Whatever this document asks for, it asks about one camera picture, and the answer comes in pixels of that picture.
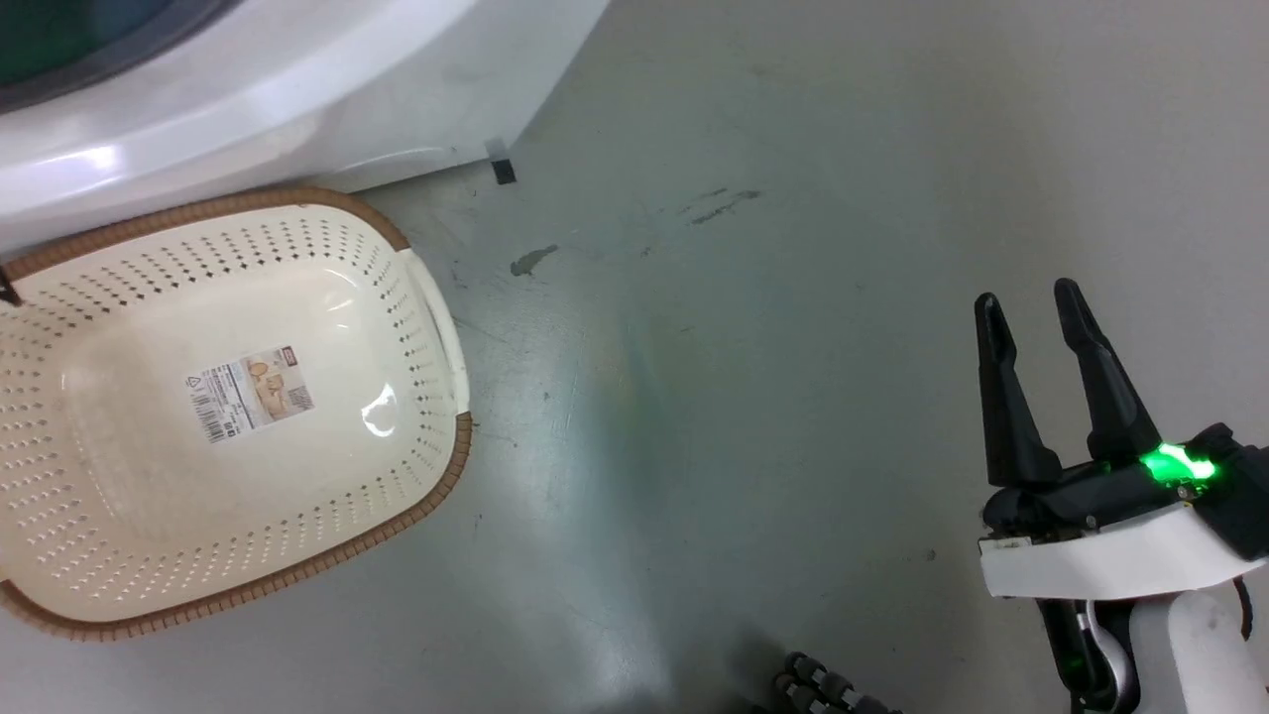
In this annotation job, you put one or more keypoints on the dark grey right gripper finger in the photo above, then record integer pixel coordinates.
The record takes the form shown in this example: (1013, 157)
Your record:
(1110, 387)
(1006, 416)

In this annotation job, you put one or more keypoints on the paper product label sticker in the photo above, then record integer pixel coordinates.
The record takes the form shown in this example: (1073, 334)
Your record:
(250, 393)

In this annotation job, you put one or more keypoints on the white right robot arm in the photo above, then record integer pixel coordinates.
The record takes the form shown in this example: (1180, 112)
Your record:
(1190, 654)

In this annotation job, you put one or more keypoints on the cream perforated laundry basket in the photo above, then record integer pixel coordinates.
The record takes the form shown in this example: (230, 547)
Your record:
(129, 516)

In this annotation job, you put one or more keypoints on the black tape floor marker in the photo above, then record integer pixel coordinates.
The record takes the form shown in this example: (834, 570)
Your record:
(503, 170)

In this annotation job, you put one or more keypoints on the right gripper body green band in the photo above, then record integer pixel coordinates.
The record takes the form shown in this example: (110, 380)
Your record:
(1120, 535)

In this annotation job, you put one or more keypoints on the white washing machine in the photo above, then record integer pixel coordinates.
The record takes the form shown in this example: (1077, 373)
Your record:
(248, 89)

